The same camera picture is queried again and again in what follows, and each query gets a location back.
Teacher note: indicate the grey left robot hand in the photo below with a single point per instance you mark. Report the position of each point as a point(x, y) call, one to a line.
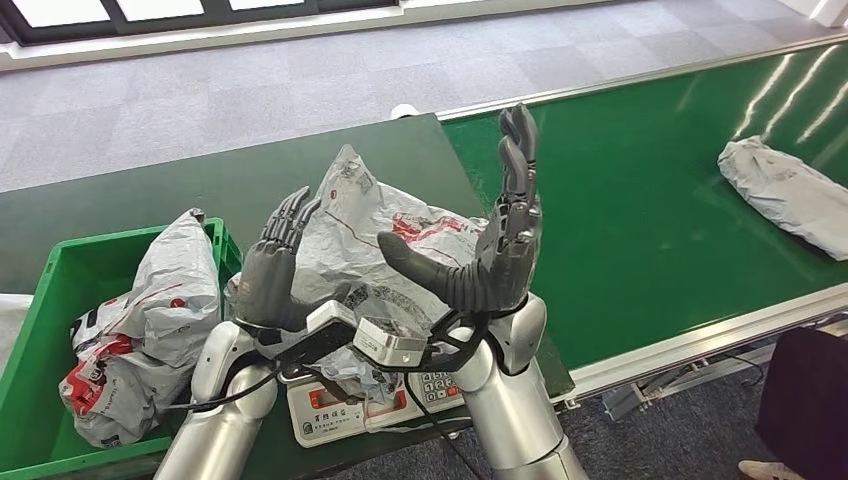
point(268, 285)

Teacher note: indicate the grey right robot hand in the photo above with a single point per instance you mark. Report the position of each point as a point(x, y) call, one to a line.
point(503, 265)

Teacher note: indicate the grey parcel bag black print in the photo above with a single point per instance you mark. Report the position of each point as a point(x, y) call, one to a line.
point(172, 285)

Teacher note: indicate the grey parcel bag red print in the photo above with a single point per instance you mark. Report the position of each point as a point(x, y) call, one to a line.
point(358, 225)

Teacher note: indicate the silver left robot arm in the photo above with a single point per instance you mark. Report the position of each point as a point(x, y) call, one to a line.
point(212, 430)

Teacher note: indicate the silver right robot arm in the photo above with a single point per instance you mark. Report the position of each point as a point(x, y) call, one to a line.
point(517, 411)

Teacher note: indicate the green conveyor belt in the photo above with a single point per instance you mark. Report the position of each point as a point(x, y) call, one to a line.
point(629, 199)

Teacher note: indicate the plain grey parcel bag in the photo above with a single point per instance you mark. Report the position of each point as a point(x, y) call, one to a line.
point(788, 192)

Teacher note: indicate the dark green table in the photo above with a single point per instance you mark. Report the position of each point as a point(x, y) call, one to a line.
point(199, 179)

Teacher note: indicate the white scale with steel tray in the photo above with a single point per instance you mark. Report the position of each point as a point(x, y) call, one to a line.
point(331, 414)

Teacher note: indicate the small white round cap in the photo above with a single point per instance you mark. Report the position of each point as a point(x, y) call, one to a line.
point(404, 111)

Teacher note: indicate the green plastic crate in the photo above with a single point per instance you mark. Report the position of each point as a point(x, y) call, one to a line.
point(40, 318)

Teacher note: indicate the white plastic bag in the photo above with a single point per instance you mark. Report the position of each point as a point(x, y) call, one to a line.
point(12, 324)

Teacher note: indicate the person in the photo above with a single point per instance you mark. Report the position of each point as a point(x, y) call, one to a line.
point(808, 397)

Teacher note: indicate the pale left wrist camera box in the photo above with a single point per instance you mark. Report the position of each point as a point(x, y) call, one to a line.
point(331, 318)

